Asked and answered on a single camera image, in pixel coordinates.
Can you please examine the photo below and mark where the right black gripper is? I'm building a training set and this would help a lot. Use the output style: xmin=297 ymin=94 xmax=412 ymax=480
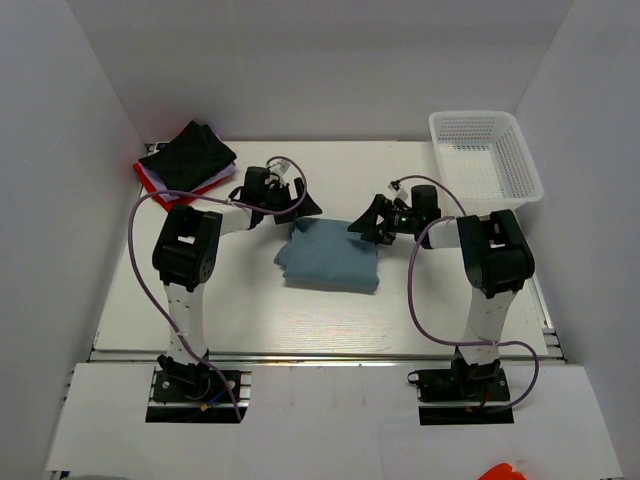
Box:
xmin=350 ymin=194 xmax=421 ymax=245

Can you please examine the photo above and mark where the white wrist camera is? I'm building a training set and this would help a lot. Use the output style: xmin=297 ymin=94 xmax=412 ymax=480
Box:
xmin=266 ymin=156 xmax=291 ymax=177
xmin=388 ymin=180 xmax=409 ymax=202

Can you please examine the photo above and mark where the red folded t-shirt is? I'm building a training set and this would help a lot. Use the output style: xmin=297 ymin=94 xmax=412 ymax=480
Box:
xmin=133 ymin=163 xmax=236 ymax=209

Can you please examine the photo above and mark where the white plastic basket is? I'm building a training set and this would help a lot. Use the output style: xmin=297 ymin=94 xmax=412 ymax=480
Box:
xmin=429 ymin=110 xmax=544 ymax=215

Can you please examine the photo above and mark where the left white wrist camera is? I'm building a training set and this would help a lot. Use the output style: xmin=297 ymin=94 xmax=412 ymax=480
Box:
xmin=266 ymin=156 xmax=291 ymax=177

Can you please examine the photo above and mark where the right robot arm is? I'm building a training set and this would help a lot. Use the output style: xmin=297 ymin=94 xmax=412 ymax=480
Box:
xmin=348 ymin=181 xmax=535 ymax=407

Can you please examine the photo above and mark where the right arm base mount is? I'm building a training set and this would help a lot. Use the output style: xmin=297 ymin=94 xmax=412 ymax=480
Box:
xmin=407 ymin=369 xmax=514 ymax=426

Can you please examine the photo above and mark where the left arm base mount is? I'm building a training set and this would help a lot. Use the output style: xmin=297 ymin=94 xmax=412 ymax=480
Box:
xmin=145 ymin=368 xmax=251 ymax=425

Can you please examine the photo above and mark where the teal blue t-shirt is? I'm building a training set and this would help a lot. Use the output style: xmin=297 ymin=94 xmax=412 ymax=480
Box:
xmin=274 ymin=218 xmax=379 ymax=294

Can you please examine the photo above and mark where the black folded t-shirt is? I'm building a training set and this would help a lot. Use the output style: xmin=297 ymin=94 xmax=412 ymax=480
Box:
xmin=139 ymin=121 xmax=237 ymax=192

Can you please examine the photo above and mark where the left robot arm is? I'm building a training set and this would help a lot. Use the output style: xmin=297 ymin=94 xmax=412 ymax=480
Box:
xmin=152 ymin=156 xmax=322 ymax=401

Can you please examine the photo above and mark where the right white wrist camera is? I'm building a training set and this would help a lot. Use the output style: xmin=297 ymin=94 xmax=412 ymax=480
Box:
xmin=388 ymin=180 xmax=409 ymax=202

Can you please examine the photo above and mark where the orange object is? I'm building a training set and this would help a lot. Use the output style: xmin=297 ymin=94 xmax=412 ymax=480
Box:
xmin=478 ymin=463 xmax=527 ymax=480

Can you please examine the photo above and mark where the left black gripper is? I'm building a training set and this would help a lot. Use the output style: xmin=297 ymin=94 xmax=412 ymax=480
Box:
xmin=261 ymin=178 xmax=322 ymax=224

